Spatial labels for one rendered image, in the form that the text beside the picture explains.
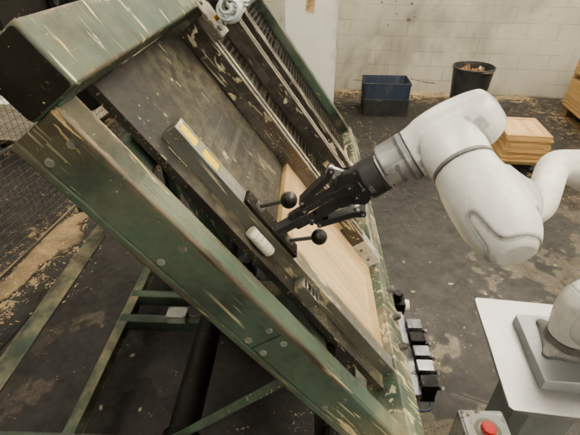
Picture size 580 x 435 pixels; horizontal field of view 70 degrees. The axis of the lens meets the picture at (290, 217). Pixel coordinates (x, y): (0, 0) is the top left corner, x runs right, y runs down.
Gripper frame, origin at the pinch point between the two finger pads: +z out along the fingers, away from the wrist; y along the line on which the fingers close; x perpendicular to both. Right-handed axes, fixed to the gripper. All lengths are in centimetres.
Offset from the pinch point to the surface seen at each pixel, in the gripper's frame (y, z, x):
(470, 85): 206, -102, 450
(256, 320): 7.5, 13.2, -13.5
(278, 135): 2, 10, 60
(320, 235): 10.5, 0.0, 7.2
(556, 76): 309, -219, 549
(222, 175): -12.1, 10.8, 12.3
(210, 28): -35, 6, 60
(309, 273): 22.4, 11.1, 12.3
